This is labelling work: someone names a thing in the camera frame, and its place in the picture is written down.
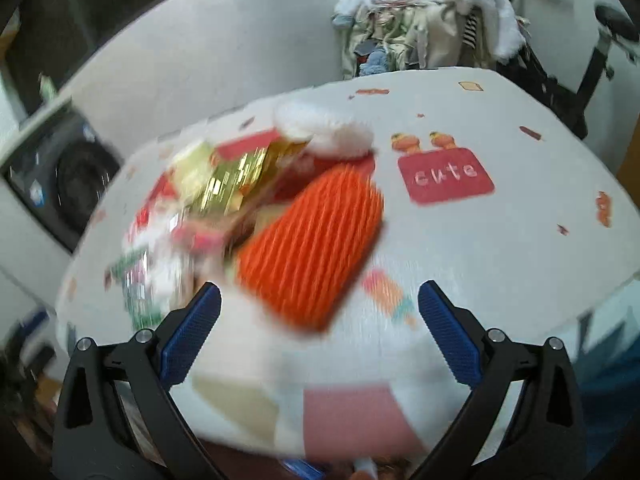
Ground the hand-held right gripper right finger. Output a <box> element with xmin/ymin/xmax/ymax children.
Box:
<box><xmin>410</xmin><ymin>280</ymin><xmax>588</xmax><ymax>480</ymax></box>

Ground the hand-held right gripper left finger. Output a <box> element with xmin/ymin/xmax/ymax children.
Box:
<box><xmin>50</xmin><ymin>281</ymin><xmax>223</xmax><ymax>480</ymax></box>

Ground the green white plastic wrapper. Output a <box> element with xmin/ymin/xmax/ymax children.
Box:
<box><xmin>107</xmin><ymin>210</ymin><xmax>201</xmax><ymax>331</ymax></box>

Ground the orange foam fruit net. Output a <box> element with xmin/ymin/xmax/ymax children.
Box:
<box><xmin>235</xmin><ymin>157</ymin><xmax>386</xmax><ymax>333</ymax></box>

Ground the gold foil wrapper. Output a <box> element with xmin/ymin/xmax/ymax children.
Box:
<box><xmin>172</xmin><ymin>140</ymin><xmax>311</xmax><ymax>221</ymax></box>

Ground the red snack packet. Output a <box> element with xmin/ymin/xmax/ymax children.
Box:
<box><xmin>212</xmin><ymin>129</ymin><xmax>283</xmax><ymax>161</ymax></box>

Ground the white towel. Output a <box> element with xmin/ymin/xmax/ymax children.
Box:
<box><xmin>274</xmin><ymin>101</ymin><xmax>376</xmax><ymax>158</ymax></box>

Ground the printed table mat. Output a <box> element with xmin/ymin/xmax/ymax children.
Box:
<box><xmin>55</xmin><ymin>67</ymin><xmax>640</xmax><ymax>461</ymax></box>

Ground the blue cloth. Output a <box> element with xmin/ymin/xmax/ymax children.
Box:
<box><xmin>575</xmin><ymin>350</ymin><xmax>640</xmax><ymax>413</ymax></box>

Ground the washing machine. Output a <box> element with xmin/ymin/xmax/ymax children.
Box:
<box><xmin>0</xmin><ymin>102</ymin><xmax>126</xmax><ymax>253</ymax></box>

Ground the pile of clothes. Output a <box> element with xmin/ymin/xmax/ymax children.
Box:
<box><xmin>332</xmin><ymin>0</ymin><xmax>526</xmax><ymax>78</ymax></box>

